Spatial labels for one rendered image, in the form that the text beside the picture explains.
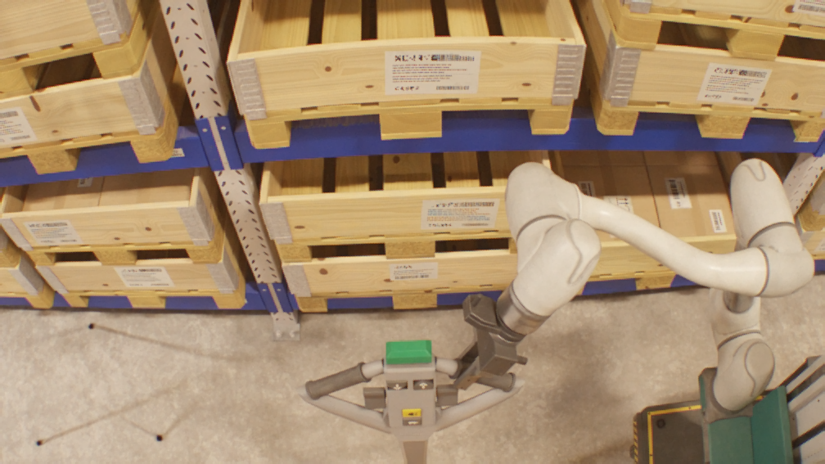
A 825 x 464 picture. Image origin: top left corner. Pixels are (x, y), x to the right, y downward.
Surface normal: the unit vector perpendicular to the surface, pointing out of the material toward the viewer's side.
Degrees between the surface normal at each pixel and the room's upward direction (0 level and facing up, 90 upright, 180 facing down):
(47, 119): 90
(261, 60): 90
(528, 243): 57
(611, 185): 0
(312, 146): 90
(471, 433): 0
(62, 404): 0
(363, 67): 90
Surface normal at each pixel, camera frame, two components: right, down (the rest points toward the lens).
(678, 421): -0.04, -0.53
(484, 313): 0.46, -0.66
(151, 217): 0.03, 0.85
